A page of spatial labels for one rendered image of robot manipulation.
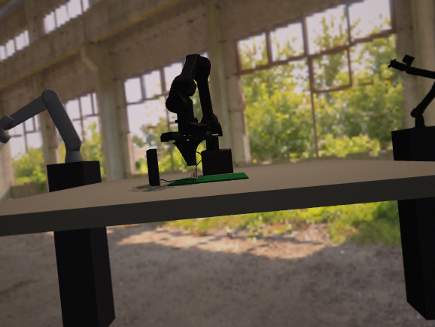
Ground green circuit board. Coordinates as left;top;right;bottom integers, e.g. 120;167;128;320
168;172;248;186

